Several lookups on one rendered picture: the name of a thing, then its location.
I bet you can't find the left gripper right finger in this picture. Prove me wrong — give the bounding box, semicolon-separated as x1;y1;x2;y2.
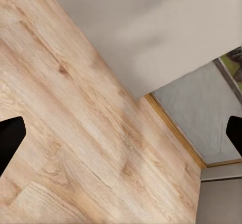
226;116;242;157

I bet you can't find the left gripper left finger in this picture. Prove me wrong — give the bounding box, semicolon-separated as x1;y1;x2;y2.
0;116;26;176

